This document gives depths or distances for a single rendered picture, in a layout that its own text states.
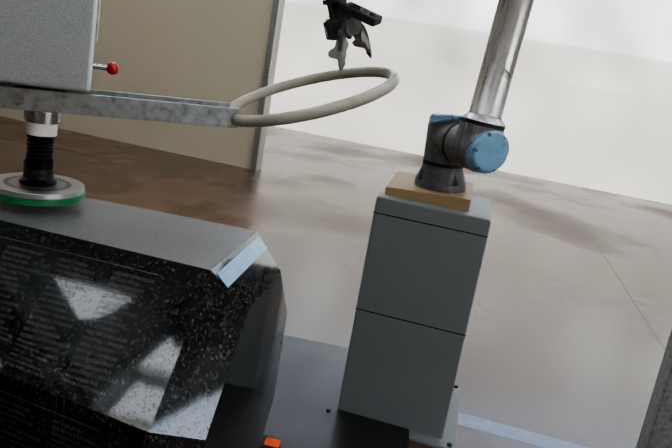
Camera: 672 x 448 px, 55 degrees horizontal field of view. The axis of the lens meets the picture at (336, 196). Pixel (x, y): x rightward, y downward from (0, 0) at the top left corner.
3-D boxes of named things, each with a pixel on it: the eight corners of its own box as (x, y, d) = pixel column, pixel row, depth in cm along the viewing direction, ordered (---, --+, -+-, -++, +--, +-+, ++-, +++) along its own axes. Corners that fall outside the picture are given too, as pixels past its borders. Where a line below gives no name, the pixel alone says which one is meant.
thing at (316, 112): (247, 142, 147) (243, 129, 146) (209, 111, 191) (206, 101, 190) (434, 86, 160) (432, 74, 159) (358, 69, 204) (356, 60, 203)
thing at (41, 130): (23, 135, 149) (24, 120, 148) (26, 129, 156) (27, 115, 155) (56, 138, 152) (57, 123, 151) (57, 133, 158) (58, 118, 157)
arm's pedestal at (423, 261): (348, 359, 287) (383, 174, 269) (460, 388, 277) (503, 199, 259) (320, 415, 239) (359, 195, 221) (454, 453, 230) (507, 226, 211)
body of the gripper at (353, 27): (342, 36, 194) (333, -4, 190) (364, 34, 189) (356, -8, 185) (326, 42, 189) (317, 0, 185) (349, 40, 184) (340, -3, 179)
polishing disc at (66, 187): (95, 184, 168) (95, 180, 168) (67, 204, 147) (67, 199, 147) (11, 172, 166) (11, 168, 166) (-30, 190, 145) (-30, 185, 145)
